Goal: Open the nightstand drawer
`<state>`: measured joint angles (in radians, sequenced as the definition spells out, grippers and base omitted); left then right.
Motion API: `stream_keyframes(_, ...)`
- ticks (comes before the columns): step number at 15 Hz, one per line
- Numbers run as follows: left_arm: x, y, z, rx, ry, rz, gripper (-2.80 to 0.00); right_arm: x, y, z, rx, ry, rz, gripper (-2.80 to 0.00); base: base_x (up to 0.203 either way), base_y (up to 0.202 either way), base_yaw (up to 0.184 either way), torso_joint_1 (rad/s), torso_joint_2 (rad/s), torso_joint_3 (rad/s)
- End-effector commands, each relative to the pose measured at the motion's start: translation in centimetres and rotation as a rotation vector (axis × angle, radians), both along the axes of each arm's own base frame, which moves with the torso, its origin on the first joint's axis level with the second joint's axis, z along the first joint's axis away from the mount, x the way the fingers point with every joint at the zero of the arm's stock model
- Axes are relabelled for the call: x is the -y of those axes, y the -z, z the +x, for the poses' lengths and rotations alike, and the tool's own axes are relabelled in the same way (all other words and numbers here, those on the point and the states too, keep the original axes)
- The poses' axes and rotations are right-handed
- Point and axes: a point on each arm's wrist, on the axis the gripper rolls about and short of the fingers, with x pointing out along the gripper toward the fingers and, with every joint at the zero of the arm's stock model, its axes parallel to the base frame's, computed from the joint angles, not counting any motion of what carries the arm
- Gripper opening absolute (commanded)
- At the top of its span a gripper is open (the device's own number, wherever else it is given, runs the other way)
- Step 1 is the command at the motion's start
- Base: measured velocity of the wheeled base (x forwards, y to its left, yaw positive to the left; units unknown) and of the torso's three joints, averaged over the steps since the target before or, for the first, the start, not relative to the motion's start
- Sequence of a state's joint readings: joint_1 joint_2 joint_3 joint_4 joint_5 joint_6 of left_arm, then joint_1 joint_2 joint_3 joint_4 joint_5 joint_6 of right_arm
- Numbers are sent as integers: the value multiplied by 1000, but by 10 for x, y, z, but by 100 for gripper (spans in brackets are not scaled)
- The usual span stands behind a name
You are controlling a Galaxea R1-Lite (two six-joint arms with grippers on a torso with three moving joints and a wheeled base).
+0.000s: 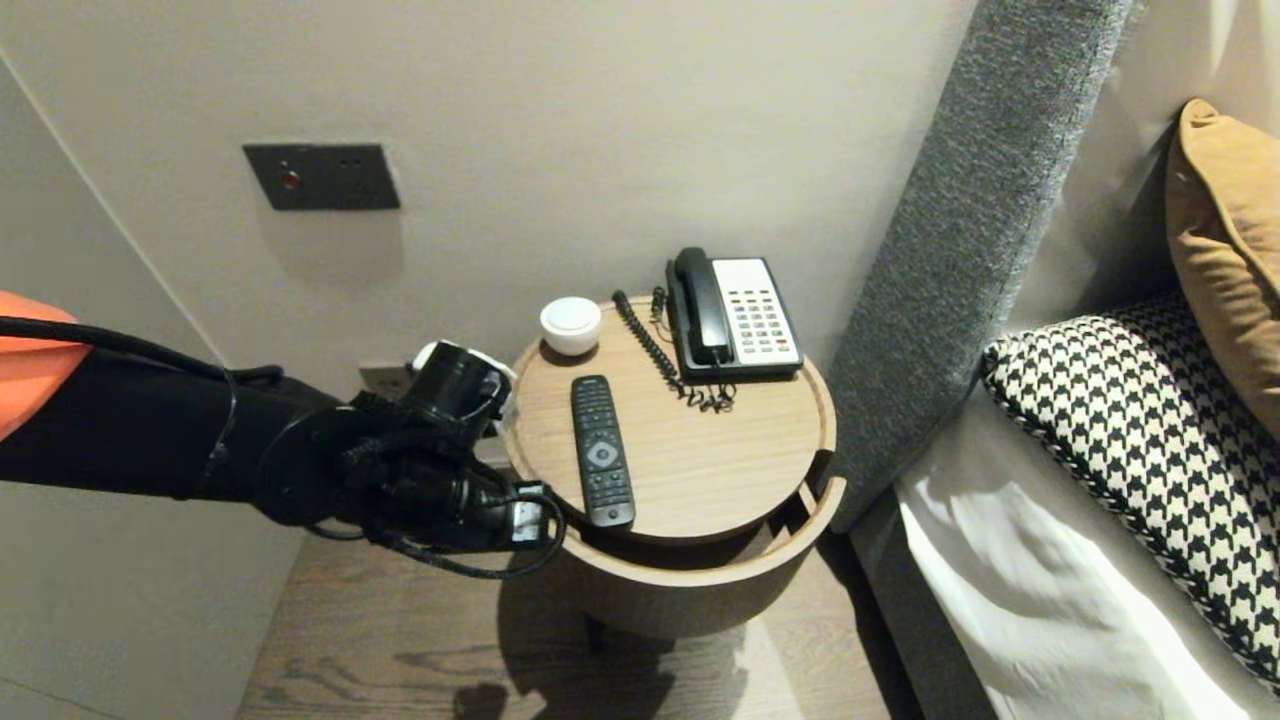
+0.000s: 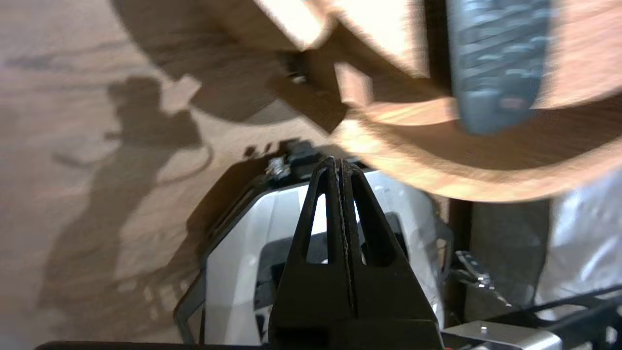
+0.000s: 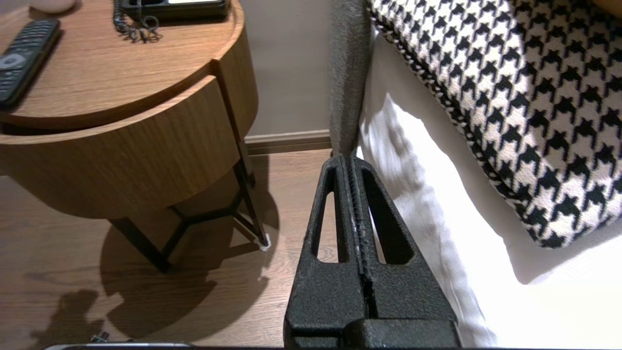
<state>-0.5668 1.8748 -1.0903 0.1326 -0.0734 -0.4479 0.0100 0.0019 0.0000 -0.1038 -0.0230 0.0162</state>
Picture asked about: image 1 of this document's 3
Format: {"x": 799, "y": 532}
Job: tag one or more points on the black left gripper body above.
{"x": 430, "y": 505}

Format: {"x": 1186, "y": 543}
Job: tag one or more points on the black TV remote control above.
{"x": 603, "y": 455}

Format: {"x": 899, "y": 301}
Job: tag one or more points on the curved-front wooden drawer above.
{"x": 680, "y": 600}

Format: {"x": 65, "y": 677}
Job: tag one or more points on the white round puck device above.
{"x": 571, "y": 325}

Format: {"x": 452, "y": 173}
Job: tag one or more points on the round wooden nightstand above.
{"x": 690, "y": 450}

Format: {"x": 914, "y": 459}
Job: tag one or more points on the black telephone handset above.
{"x": 700, "y": 308}

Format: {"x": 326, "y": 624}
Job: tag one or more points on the black and white telephone base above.
{"x": 760, "y": 320}

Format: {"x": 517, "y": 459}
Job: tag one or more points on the grey upholstered headboard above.
{"x": 950, "y": 250}

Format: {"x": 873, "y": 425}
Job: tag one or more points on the white bed sheet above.
{"x": 1020, "y": 600}

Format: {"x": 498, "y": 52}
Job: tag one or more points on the black white houndstooth pillow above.
{"x": 1150, "y": 440}

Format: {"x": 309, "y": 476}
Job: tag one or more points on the mustard brown cushion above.
{"x": 1230, "y": 250}

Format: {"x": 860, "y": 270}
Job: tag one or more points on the beige wall power outlet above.
{"x": 383, "y": 380}

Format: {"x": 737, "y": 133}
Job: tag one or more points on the dark wall switch panel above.
{"x": 322, "y": 177}

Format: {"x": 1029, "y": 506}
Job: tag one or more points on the grey upholstered bed frame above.
{"x": 920, "y": 640}

